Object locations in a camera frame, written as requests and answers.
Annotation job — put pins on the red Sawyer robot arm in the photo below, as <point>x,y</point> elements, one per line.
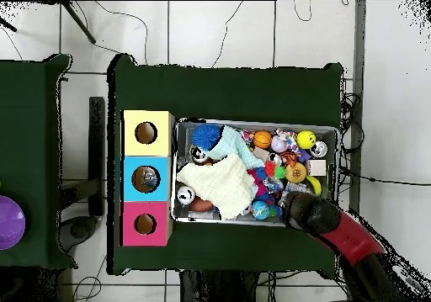
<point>350,238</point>

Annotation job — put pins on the wooden box with three holes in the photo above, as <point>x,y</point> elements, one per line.
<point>131,187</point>

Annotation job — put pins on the mint waffle cloth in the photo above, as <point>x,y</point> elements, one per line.
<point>232,144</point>

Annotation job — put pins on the blue furry monster toy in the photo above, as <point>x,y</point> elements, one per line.
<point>206,137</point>

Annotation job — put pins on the cream waffle cloth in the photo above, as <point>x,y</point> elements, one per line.
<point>222,184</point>

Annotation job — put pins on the small orange basketball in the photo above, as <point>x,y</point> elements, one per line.
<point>262,139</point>

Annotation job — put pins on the small white baseball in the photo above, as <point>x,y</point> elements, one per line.
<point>277,144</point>

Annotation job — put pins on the blue green globe ball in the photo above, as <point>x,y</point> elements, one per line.
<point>260,210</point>

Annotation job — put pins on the blue spiky rubber ball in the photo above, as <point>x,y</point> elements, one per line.
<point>276,210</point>

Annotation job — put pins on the toy hamburger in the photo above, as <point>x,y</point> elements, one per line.
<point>296,172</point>

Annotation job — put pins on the yellow smiley ball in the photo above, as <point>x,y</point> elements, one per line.
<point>306,139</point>

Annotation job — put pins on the plain wooden cube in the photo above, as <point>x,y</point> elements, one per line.
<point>317,167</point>

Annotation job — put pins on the grey stand foot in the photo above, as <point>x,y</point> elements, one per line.
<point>77,229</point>

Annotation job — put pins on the dark green side table cloth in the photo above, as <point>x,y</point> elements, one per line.
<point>30,130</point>

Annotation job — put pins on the black tripod leg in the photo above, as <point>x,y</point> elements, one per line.
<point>79,21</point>
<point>7,24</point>

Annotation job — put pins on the purple bowl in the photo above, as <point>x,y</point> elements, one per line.
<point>10,221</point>

